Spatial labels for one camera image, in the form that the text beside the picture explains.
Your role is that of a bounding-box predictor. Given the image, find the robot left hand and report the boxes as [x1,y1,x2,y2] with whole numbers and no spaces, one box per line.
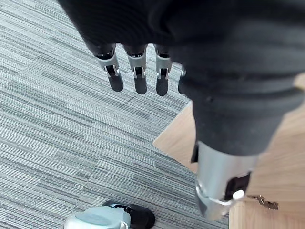
[56,0,305,222]

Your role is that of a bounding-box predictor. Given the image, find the dark robot foot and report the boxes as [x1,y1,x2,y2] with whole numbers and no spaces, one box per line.
[102,200,156,229]

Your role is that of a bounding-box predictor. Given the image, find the light wooden cabinet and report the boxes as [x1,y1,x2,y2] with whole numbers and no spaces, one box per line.
[152,73,305,229]

